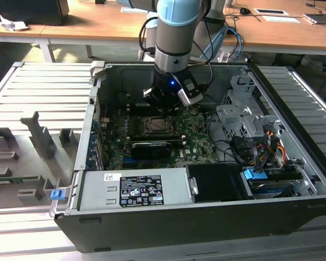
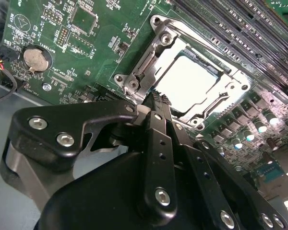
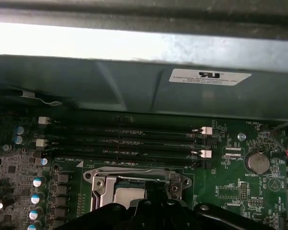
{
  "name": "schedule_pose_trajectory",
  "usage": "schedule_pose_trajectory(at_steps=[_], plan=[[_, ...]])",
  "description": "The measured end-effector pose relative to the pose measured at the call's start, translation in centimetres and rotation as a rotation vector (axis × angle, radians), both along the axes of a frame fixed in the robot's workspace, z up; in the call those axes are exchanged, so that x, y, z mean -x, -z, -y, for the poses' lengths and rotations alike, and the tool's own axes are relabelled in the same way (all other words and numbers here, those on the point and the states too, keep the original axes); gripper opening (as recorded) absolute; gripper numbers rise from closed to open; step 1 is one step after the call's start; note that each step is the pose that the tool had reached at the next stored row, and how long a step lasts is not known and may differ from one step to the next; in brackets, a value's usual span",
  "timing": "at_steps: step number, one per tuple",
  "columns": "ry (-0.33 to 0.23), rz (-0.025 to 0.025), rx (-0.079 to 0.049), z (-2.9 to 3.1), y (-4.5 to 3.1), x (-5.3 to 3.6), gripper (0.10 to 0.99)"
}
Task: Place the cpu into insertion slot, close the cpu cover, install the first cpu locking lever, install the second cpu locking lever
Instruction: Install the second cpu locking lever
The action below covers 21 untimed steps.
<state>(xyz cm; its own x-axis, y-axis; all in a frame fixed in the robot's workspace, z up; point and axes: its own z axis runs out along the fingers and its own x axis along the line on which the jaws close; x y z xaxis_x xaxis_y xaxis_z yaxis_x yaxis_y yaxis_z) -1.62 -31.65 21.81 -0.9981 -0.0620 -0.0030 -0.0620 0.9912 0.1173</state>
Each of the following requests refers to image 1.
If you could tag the white paper sheet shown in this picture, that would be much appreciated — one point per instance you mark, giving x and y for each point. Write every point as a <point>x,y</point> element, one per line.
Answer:
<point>130,9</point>
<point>281,19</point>

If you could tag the grey laptop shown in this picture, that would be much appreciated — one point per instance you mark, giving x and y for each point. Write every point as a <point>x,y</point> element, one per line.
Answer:
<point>319,18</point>

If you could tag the blue expansion slot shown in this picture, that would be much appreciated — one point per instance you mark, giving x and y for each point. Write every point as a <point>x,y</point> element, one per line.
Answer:
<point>130,159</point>

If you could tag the small blue plastic clip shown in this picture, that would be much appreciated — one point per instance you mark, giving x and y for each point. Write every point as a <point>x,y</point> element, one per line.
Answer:
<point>58,195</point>

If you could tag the metal disk bay cage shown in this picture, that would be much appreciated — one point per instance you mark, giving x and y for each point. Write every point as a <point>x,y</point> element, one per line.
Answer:
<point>233,114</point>

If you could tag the black connector block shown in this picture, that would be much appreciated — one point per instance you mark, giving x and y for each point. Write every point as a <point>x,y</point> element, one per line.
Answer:
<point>241,146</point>

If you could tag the green motherboard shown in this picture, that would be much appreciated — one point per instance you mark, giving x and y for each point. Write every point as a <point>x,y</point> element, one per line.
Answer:
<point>195,152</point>

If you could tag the green RAM stick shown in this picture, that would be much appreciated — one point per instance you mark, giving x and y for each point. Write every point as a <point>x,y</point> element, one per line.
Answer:
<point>13,179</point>
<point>157,140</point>

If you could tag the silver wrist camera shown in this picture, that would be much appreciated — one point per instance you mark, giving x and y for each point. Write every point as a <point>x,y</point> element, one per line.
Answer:
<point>188,99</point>

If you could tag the white framed desk grommet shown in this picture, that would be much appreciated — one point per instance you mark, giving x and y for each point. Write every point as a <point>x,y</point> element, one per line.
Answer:
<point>271,11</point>

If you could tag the black open PC case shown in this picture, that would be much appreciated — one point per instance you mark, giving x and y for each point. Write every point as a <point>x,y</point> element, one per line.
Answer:
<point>179,231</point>

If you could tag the black computer mouse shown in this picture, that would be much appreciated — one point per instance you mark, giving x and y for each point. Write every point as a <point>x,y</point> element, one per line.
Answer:
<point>244,11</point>

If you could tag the black plastic shroud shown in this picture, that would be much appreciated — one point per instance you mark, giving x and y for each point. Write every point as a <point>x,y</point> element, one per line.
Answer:
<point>214,182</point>

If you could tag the silver hard disk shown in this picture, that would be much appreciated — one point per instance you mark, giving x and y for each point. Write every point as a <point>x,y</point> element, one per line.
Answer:
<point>271,187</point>

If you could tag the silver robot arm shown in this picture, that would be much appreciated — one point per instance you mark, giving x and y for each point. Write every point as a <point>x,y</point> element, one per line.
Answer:
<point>174,35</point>

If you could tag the black graphics card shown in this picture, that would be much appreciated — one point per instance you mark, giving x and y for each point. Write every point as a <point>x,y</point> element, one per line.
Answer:
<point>152,149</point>

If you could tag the grey case latch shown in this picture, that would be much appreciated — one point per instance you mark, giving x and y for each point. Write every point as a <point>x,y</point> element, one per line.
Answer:
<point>97,69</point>

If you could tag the grey power supply unit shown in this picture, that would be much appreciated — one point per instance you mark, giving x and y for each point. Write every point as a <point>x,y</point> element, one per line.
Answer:
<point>97,190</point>

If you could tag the blue disk carrier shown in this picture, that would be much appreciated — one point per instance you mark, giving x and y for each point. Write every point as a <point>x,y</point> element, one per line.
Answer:
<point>254,174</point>

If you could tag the crumpled white paper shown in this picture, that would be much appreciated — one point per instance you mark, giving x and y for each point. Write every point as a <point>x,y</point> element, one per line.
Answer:
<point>11,25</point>

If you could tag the large black box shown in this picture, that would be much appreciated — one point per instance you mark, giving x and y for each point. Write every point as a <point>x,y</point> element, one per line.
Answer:
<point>30,11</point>

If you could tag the grey parts rack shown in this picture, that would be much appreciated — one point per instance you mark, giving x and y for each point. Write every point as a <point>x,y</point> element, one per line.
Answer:
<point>38,136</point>

